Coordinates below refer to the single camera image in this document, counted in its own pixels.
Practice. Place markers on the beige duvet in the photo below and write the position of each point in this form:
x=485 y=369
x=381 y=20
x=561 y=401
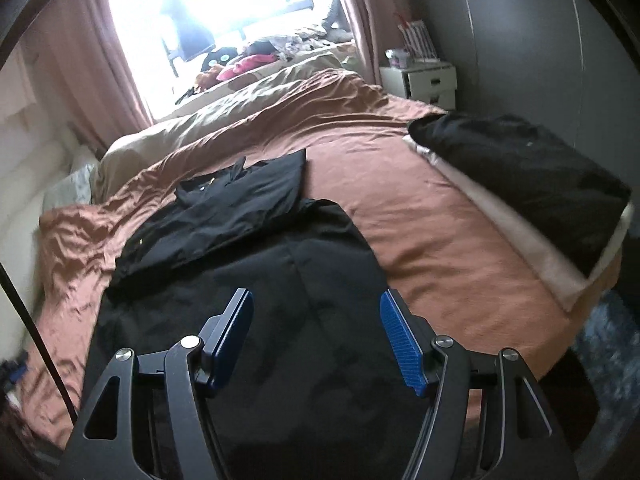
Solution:
x=216 y=108

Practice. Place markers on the cream padded headboard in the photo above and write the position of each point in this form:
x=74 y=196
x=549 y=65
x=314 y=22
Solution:
x=34 y=156

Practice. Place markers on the folded black clothes pile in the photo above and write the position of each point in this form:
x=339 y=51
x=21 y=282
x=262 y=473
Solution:
x=574 y=202

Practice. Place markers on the light patterned pillow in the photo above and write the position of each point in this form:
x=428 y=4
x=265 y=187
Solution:
x=75 y=189

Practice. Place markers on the white bedside cabinet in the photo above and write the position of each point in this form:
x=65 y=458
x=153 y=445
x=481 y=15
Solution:
x=433 y=83

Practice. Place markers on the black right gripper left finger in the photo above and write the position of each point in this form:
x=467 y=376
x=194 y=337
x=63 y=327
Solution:
x=113 y=437

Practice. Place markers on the pink curtain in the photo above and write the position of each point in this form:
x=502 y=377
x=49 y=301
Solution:
x=80 y=53

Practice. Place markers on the white rack on cabinet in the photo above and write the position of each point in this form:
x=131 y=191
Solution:
x=417 y=39

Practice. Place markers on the large black garment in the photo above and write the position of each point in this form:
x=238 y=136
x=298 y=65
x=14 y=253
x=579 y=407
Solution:
x=317 y=392

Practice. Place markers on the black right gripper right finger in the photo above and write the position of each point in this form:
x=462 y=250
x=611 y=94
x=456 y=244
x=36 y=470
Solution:
x=519 y=437

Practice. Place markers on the clothes clutter on windowsill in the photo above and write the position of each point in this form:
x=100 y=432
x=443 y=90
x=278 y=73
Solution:
x=242 y=65

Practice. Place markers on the grey wardrobe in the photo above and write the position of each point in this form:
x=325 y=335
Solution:
x=555 y=63

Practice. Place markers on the white folded blanket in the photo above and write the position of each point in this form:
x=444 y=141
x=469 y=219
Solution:
x=560 y=276

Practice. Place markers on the rust brown bed sheet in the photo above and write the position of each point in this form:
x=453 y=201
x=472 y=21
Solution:
x=434 y=244

